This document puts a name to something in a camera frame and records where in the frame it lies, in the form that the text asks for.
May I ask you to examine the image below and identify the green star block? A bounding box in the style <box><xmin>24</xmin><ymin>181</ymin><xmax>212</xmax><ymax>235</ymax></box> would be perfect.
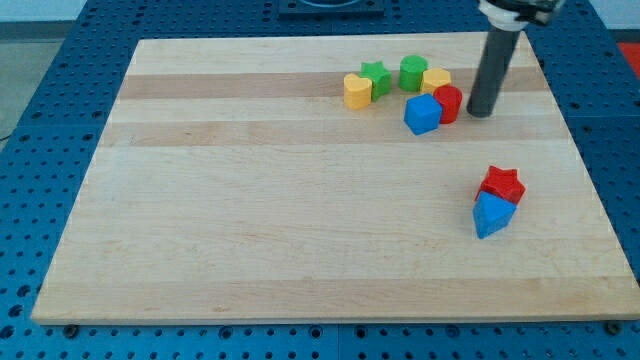
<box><xmin>360</xmin><ymin>61</ymin><xmax>392</xmax><ymax>101</ymax></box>

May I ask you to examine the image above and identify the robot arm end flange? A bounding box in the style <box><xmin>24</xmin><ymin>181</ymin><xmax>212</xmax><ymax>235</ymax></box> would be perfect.
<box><xmin>478</xmin><ymin>0</ymin><xmax>566</xmax><ymax>31</ymax></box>

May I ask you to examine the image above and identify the green cylinder block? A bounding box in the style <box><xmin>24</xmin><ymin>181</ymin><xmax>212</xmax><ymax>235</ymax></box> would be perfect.
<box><xmin>398</xmin><ymin>54</ymin><xmax>428</xmax><ymax>92</ymax></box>

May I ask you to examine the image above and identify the red cylinder block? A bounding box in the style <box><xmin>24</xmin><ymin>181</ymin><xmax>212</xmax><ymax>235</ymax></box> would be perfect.
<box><xmin>433</xmin><ymin>85</ymin><xmax>463</xmax><ymax>124</ymax></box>

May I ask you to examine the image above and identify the blue triangle block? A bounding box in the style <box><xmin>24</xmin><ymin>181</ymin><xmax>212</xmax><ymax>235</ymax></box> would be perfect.
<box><xmin>472</xmin><ymin>191</ymin><xmax>517</xmax><ymax>239</ymax></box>

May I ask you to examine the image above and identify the red object at edge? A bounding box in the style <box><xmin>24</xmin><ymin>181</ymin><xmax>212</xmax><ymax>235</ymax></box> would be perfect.
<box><xmin>617</xmin><ymin>42</ymin><xmax>640</xmax><ymax>78</ymax></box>

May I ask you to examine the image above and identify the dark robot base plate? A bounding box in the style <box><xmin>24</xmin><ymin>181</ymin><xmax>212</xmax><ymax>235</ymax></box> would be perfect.
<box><xmin>276</xmin><ymin>0</ymin><xmax>385</xmax><ymax>18</ymax></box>

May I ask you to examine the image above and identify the yellow heart block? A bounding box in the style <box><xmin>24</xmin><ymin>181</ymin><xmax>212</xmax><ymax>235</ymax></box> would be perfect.
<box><xmin>343</xmin><ymin>73</ymin><xmax>373</xmax><ymax>110</ymax></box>

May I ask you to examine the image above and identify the yellow hexagon block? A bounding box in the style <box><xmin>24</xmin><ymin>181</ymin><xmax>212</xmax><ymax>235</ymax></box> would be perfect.
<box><xmin>419</xmin><ymin>68</ymin><xmax>452</xmax><ymax>94</ymax></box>

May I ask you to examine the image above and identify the blue cube block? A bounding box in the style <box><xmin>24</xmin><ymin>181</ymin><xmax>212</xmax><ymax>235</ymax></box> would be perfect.
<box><xmin>404</xmin><ymin>93</ymin><xmax>442</xmax><ymax>136</ymax></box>

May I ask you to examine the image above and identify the grey cylindrical pointer rod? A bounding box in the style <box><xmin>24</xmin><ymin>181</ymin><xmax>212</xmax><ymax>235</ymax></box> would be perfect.
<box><xmin>466</xmin><ymin>26</ymin><xmax>520</xmax><ymax>118</ymax></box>

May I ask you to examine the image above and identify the red star block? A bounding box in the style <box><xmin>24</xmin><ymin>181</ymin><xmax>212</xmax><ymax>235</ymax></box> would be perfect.
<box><xmin>475</xmin><ymin>165</ymin><xmax>526</xmax><ymax>205</ymax></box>

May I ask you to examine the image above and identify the wooden board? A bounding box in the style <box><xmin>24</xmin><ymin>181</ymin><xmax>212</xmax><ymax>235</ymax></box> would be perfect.
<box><xmin>32</xmin><ymin>32</ymin><xmax>639</xmax><ymax>325</ymax></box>

